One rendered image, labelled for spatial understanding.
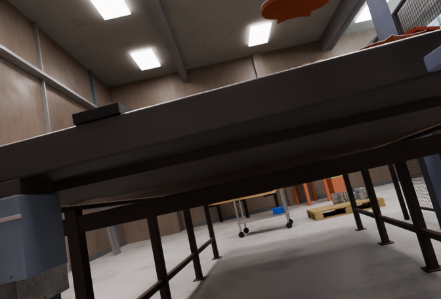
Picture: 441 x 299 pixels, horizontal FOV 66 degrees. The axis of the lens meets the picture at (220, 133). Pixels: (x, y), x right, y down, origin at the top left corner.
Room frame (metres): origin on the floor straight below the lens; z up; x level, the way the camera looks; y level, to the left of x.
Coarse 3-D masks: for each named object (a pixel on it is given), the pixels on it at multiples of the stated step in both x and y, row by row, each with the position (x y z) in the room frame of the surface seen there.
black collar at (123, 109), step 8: (112, 104) 0.49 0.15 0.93; (120, 104) 0.49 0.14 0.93; (80, 112) 0.49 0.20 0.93; (88, 112) 0.49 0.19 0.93; (96, 112) 0.49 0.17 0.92; (104, 112) 0.49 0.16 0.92; (112, 112) 0.49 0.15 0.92; (120, 112) 0.49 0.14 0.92; (80, 120) 0.49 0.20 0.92; (88, 120) 0.49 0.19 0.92
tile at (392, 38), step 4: (420, 32) 0.61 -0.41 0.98; (424, 32) 0.61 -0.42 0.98; (392, 36) 0.60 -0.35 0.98; (396, 36) 0.60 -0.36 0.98; (400, 36) 0.61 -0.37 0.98; (404, 36) 0.61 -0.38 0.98; (408, 36) 0.62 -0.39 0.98; (412, 36) 0.62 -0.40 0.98; (388, 40) 0.61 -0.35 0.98; (392, 40) 0.60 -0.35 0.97; (396, 40) 0.60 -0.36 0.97; (372, 44) 0.62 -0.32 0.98; (376, 44) 0.62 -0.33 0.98; (380, 44) 0.62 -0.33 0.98; (364, 48) 0.63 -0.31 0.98
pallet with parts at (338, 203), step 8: (344, 192) 6.71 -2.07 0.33; (360, 192) 6.45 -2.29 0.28; (336, 200) 6.68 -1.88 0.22; (344, 200) 6.69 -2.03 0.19; (360, 200) 6.41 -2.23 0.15; (368, 200) 6.11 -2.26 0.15; (320, 208) 6.61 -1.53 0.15; (328, 208) 6.29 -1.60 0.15; (336, 208) 6.09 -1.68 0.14; (344, 208) 6.43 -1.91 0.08; (360, 208) 6.42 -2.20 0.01; (368, 208) 6.10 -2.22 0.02; (312, 216) 6.46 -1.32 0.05; (320, 216) 6.10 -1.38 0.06; (328, 216) 6.16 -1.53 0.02; (336, 216) 6.09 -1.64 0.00
